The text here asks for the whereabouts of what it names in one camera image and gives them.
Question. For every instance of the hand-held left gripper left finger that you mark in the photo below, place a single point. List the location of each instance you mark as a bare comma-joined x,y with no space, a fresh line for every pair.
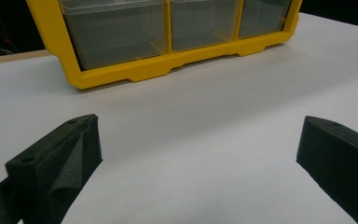
59,161

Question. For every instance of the yellow drawer cabinet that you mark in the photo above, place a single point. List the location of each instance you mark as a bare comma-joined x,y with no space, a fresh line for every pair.
155,67

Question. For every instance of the clear plastic drawer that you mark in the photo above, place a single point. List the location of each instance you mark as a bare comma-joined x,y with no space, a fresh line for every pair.
262,17
202,23
118,34

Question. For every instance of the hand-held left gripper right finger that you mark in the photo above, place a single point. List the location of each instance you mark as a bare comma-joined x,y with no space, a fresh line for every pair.
338,155

